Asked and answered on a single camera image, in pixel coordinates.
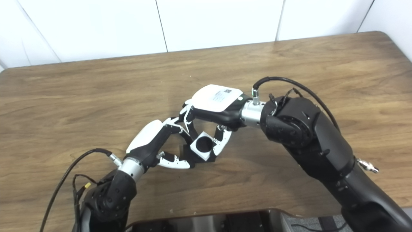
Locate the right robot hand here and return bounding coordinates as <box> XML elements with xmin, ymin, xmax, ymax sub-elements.
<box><xmin>179</xmin><ymin>84</ymin><xmax>253</xmax><ymax>156</ymax></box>

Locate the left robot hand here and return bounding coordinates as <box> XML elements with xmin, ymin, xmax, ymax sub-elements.
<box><xmin>126</xmin><ymin>117</ymin><xmax>195</xmax><ymax>169</ymax></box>

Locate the black peg with square base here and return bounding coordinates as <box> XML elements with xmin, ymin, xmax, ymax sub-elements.
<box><xmin>183</xmin><ymin>136</ymin><xmax>217</xmax><ymax>163</ymax></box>

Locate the white square piece with hole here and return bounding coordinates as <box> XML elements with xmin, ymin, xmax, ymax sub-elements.
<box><xmin>190</xmin><ymin>130</ymin><xmax>215</xmax><ymax>160</ymax></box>

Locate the dark robot torso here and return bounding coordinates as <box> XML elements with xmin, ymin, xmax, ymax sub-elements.
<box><xmin>126</xmin><ymin>209</ymin><xmax>354</xmax><ymax>232</ymax></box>

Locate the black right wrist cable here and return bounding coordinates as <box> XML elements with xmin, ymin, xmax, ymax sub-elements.
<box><xmin>252</xmin><ymin>76</ymin><xmax>379</xmax><ymax>174</ymax></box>

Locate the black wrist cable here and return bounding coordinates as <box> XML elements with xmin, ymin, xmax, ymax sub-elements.
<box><xmin>252</xmin><ymin>76</ymin><xmax>379</xmax><ymax>174</ymax></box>
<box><xmin>40</xmin><ymin>148</ymin><xmax>123</xmax><ymax>232</ymax></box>

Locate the thin left arm wire, yellow plug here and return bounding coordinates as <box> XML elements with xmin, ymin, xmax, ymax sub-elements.
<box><xmin>72</xmin><ymin>174</ymin><xmax>97</xmax><ymax>219</ymax></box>

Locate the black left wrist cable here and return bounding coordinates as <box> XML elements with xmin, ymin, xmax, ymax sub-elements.
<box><xmin>40</xmin><ymin>148</ymin><xmax>123</xmax><ymax>232</ymax></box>

